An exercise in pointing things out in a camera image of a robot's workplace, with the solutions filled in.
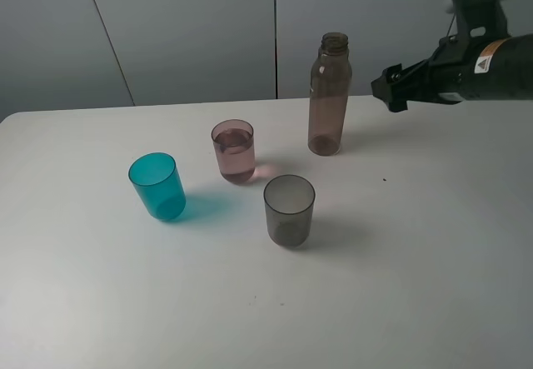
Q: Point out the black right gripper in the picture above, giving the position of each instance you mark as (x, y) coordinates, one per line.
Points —
(499, 70)

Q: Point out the smoky brown water bottle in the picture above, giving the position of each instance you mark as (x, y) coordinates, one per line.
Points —
(330, 83)

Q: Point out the grey translucent plastic cup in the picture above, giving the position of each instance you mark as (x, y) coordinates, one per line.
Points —
(289, 201)

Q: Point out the pink translucent plastic cup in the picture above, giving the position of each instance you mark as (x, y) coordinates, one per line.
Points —
(233, 142)

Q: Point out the teal plastic cup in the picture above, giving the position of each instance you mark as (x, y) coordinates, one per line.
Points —
(156, 181)

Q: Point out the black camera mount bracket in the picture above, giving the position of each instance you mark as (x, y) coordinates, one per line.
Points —
(479, 18)

